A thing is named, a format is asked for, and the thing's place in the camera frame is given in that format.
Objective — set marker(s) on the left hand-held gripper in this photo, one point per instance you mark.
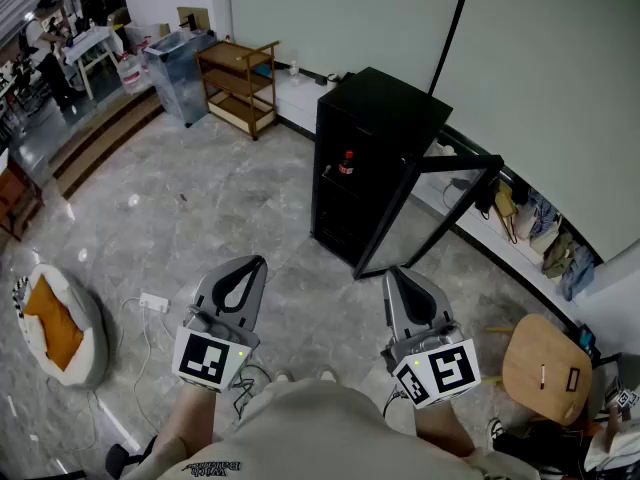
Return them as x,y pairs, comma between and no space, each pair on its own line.
235,335

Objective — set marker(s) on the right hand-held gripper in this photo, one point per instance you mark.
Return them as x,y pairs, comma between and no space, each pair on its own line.
450,368

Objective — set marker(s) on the dark bottle with red cap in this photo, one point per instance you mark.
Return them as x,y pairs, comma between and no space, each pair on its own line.
346,165

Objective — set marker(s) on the black mini fridge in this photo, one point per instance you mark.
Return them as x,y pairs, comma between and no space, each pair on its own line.
380,103

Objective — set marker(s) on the person's right forearm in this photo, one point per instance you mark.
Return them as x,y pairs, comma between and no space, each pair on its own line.
442,428

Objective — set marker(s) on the person's left forearm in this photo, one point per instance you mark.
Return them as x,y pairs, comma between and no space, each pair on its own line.
192,418

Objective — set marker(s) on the black glass fridge door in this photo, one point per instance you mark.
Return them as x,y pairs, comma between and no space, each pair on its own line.
450,162

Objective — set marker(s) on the white power strip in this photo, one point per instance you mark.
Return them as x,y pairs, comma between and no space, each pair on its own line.
154,302

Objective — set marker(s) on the person's left shoe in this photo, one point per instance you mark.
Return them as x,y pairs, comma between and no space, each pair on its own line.
284,377

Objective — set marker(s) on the person's shoe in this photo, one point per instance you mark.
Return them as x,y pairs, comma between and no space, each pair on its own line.
329,375
284,377

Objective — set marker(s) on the person's right shoe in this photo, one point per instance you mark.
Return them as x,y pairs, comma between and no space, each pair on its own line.
329,375

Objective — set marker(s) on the round wooden stool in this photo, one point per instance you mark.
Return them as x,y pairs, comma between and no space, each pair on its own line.
540,343

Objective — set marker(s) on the black power adapter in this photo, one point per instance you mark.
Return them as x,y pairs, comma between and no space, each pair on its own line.
457,184

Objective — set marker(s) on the yellow bag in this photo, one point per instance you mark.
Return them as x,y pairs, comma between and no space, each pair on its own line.
505,203

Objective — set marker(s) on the white pen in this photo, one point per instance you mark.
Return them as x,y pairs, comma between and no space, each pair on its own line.
542,375

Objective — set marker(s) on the black and white sneaker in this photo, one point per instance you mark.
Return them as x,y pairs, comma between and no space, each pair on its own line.
495,433

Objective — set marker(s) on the pile of clothes and bags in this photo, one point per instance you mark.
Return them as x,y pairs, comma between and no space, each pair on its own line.
560,253

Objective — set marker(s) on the orange cushion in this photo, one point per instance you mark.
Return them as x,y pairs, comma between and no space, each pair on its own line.
52,323

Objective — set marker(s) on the wooden steps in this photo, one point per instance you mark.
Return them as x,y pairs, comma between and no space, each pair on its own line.
100,143

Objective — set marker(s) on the black office chair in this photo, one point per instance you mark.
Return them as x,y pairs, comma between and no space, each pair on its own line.
117,460

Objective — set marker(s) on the small white bottle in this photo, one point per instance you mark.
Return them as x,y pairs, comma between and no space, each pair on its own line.
295,74

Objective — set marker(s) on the wooden shelf cart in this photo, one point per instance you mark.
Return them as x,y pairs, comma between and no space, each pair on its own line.
227,55

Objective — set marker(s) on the brown wooden desk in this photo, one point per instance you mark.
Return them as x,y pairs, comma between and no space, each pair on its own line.
15,193

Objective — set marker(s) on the large water jug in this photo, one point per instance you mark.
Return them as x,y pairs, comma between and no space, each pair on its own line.
132,73

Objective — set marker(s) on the cardboard box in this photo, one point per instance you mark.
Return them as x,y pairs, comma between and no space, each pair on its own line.
192,17

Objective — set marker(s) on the white table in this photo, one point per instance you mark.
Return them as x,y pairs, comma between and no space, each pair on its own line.
92,40

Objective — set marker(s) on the small black rectangular frame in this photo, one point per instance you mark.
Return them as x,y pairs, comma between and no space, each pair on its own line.
568,380

